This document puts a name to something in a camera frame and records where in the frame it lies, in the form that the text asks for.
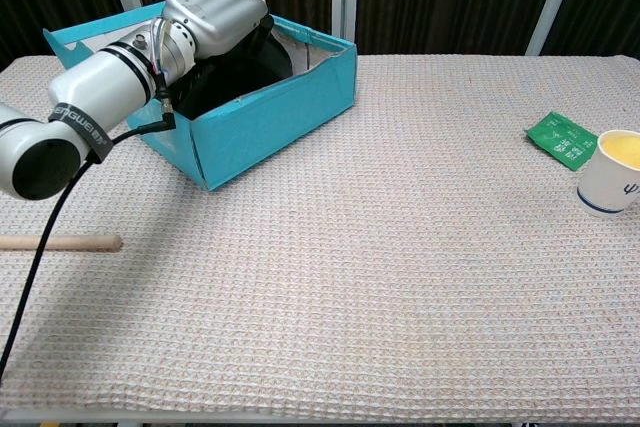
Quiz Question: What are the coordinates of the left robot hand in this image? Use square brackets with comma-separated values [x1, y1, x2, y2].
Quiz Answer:
[160, 0, 276, 61]

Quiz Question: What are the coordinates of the green tea packet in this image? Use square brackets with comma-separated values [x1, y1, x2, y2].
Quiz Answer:
[524, 110, 600, 173]

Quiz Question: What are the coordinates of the beige woven tablecloth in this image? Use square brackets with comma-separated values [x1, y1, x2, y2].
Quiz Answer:
[0, 53, 640, 424]

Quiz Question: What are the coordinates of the light blue shoe box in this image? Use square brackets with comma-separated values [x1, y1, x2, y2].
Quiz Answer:
[42, 1, 359, 193]

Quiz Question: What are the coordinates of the black velcro cable strap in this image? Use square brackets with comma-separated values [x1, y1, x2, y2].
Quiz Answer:
[47, 105, 113, 165]

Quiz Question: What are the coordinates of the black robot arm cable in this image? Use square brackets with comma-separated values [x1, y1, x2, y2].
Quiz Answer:
[0, 74, 178, 389]

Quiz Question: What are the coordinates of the paper cup with yellow liquid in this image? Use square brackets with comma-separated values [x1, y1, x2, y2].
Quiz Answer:
[575, 128, 640, 220]

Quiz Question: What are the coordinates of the wooden stick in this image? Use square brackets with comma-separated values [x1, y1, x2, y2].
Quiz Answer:
[0, 233, 124, 254]

